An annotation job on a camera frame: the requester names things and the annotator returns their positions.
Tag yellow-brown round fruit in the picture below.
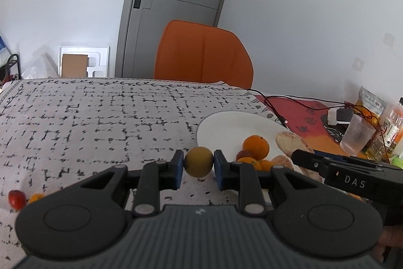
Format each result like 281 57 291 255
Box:
184 147 214 178

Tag peeled citrus segments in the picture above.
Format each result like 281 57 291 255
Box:
271 132 314 169

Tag person's right hand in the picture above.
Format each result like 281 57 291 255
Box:
372 226 403 262

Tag dark red plum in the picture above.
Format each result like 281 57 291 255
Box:
236 150 253 161

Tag small orange kumquat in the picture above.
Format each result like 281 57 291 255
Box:
260 160 274 172

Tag large orange mandarin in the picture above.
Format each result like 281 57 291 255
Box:
243 135 270 161

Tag white round plate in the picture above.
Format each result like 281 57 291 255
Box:
196 111 286 162

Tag clear plastic cup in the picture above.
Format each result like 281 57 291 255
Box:
340 114 376 156

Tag bottle with orange cap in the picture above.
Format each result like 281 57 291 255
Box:
382 98 402 156

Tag snack bag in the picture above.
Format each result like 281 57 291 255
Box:
355 86 387 127

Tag white charger adapter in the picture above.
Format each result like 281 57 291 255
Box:
327 108 354 126

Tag red orange placemat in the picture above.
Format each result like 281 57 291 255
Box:
269 97 348 156

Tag patterned white tablecloth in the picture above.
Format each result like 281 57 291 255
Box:
1 78 275 268

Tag small orange fruit on cloth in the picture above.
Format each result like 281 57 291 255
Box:
29 193 45 203

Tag orange chair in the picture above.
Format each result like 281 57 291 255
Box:
153 20 253 89

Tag white foam packaging board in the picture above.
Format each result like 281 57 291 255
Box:
59 46 109 78

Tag brown cardboard piece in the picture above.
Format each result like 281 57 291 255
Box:
61 54 88 78

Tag small red fruit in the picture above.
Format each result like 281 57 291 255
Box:
8 190 27 211

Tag blue white plastic bag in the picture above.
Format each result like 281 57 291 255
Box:
0 37 11 63

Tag black USB cable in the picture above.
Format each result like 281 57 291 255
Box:
246 87 391 163

